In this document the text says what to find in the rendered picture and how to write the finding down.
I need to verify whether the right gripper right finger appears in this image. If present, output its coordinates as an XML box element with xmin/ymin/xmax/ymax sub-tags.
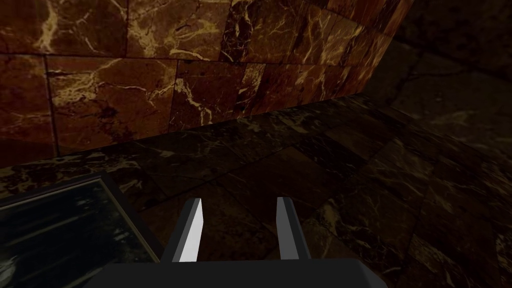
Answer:
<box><xmin>275</xmin><ymin>196</ymin><xmax>312</xmax><ymax>261</ymax></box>

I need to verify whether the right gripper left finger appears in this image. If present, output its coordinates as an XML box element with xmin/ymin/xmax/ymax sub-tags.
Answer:
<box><xmin>160</xmin><ymin>197</ymin><xmax>205</xmax><ymax>264</ymax></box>

